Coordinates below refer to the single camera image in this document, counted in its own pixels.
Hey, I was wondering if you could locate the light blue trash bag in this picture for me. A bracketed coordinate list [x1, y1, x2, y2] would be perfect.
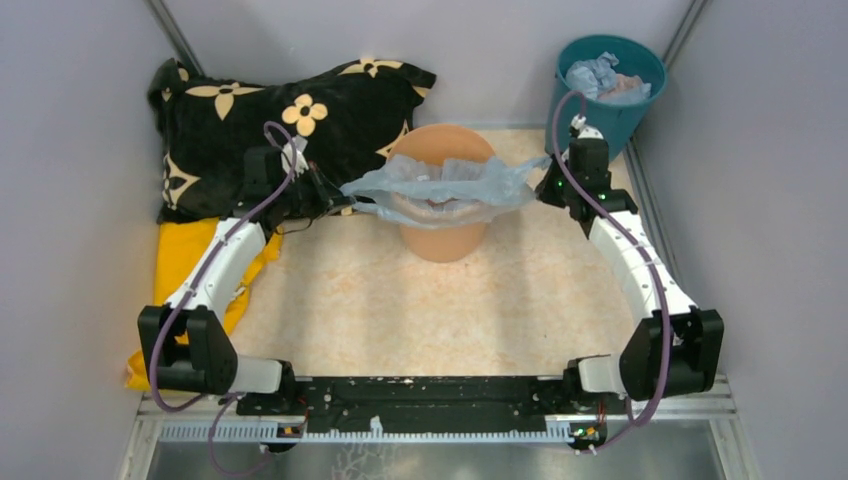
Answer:
[340, 155, 551, 230]

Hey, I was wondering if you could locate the teal plastic bin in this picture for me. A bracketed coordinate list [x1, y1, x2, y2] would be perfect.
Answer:
[545, 35, 666, 160]

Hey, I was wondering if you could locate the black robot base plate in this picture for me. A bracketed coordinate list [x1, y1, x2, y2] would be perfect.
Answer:
[236, 376, 624, 434]

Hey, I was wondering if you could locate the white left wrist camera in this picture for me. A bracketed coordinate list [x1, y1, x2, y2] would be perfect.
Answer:
[281, 135, 310, 177]

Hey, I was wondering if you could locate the crumpled blue bag in bin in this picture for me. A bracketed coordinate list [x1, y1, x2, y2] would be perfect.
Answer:
[565, 52, 652, 106]

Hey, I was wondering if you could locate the orange plastic bin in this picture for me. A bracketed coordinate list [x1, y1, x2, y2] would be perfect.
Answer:
[387, 123, 495, 263]

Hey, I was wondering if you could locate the aluminium frame rail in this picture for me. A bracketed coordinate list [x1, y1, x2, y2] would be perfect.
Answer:
[624, 0, 737, 421]

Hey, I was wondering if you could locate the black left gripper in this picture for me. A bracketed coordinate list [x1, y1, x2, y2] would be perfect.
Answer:
[273, 160, 355, 219]

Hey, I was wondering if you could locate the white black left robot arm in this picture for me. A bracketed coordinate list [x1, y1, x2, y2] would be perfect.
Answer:
[138, 137, 351, 414]

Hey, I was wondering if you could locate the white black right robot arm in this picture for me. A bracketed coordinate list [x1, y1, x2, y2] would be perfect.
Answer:
[537, 138, 724, 412]

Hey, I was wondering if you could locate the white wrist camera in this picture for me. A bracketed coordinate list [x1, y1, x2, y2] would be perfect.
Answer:
[281, 135, 310, 177]
[569, 114, 605, 140]

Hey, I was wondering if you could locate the black floral pillow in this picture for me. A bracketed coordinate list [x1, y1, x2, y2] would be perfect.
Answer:
[146, 56, 439, 225]

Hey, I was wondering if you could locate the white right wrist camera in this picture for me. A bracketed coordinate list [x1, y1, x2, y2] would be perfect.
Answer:
[569, 114, 605, 140]

